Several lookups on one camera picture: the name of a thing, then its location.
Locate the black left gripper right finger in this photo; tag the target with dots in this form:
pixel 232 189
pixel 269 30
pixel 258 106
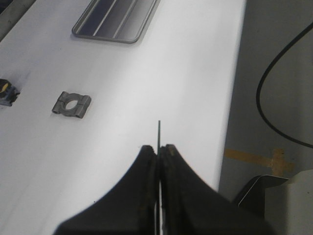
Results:
pixel 191 207

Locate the silver metal tray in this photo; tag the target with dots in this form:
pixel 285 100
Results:
pixel 120 21

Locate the grey metal clamp block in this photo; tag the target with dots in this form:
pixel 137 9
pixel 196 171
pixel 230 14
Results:
pixel 72 104

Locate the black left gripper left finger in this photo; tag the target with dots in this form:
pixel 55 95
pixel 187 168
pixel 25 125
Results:
pixel 127 209

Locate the red emergency stop button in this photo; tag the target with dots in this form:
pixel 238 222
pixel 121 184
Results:
pixel 8 93

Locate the bent metal bracket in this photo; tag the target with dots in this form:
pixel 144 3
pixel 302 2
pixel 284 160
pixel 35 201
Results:
pixel 252 196

